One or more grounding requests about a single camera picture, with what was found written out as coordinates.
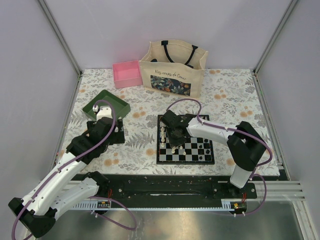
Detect floral patterned table mat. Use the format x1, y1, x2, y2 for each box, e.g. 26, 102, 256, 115
61, 69, 272, 176

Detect white slotted cable duct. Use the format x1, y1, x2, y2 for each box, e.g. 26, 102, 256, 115
71, 200, 111, 211

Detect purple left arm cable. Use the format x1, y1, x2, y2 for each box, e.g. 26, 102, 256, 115
11, 100, 138, 240

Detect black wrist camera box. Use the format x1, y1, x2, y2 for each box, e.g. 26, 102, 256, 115
160, 110, 196, 129

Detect green plastic tray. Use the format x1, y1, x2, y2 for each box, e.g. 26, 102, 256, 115
82, 89, 131, 121

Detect beige canvas tote bag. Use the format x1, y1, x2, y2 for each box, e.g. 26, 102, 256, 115
139, 39, 208, 98

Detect pink plastic box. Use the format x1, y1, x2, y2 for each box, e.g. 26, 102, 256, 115
112, 60, 143, 89

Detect aluminium corner post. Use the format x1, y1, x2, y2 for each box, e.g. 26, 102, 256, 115
252, 0, 301, 75
36, 0, 83, 76

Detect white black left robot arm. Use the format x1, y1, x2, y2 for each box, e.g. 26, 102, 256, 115
8, 104, 125, 239

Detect black white chess board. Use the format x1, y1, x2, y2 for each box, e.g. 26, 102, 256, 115
156, 115, 215, 165

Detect right aluminium corner post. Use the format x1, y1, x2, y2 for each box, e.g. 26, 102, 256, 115
252, 0, 301, 75

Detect left aluminium corner post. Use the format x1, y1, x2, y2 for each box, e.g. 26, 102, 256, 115
36, 0, 83, 76

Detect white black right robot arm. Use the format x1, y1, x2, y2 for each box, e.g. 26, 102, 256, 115
161, 115, 272, 198

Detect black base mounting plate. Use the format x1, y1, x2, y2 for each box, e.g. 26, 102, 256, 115
79, 178, 258, 200

